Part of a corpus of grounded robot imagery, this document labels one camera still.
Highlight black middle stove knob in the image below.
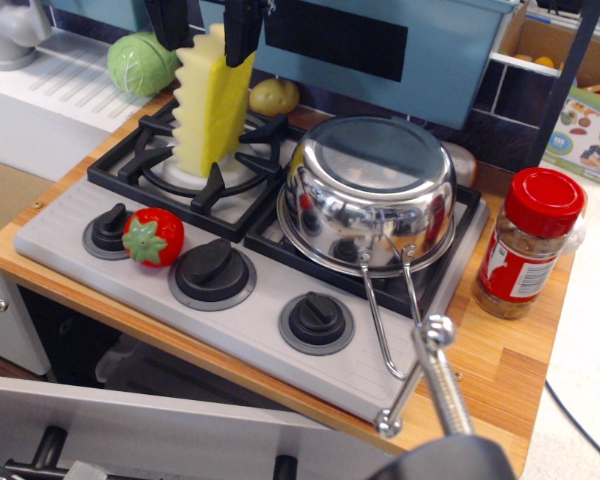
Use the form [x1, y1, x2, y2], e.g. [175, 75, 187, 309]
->
[168, 239, 257, 312]

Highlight red-lidded spice jar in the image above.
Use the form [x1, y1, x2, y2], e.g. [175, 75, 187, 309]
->
[473, 167, 586, 319]

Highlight yellow serrated sponge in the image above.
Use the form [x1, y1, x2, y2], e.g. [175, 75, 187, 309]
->
[173, 23, 255, 178]

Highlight black burner grate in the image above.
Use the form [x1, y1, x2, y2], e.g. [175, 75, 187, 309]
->
[244, 186, 489, 315]
[87, 100, 304, 242]

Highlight yellow toy potato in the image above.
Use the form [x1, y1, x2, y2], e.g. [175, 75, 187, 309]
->
[249, 78, 300, 117]

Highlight black left burner grate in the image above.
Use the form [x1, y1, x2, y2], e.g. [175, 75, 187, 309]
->
[87, 100, 304, 242]

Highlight black left stove knob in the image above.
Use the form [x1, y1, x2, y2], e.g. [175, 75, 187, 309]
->
[82, 203, 133, 261]

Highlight cardboard box with toys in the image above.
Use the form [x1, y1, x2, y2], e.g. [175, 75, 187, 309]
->
[497, 1, 600, 88]

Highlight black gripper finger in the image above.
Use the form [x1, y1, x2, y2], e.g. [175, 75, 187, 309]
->
[143, 0, 194, 51]
[223, 0, 269, 68]

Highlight black right stove knob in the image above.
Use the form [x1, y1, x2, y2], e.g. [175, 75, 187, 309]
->
[278, 291, 355, 356]

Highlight chrome metal clamp rod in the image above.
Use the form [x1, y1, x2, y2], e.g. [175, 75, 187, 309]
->
[375, 314, 475, 438]

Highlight green toy cabbage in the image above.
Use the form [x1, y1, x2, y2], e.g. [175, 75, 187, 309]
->
[107, 32, 180, 97]

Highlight grey toy stove top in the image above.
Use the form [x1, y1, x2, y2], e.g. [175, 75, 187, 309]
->
[12, 89, 491, 424]

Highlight toy food picture box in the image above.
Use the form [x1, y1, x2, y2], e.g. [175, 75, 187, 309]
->
[543, 87, 600, 184]

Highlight black metal post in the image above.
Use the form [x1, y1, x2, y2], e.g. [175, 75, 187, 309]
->
[524, 0, 600, 167]

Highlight red toy strawberry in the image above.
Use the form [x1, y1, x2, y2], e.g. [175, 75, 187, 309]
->
[122, 207, 185, 268]

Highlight grey oven door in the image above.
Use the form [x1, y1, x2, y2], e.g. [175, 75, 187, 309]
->
[0, 377, 393, 479]

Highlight grey toy faucet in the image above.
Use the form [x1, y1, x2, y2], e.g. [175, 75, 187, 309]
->
[0, 0, 52, 71]

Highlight black stove knob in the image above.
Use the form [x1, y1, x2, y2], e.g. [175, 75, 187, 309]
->
[168, 239, 257, 312]
[278, 291, 355, 356]
[82, 203, 133, 261]

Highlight upside-down stainless steel pot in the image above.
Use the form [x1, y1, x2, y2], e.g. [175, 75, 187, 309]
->
[277, 116, 456, 380]

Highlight black right burner grate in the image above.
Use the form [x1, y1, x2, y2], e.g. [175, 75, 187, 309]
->
[244, 186, 489, 315]

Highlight black cable on floor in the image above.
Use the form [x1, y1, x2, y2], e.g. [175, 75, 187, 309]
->
[544, 379, 600, 472]

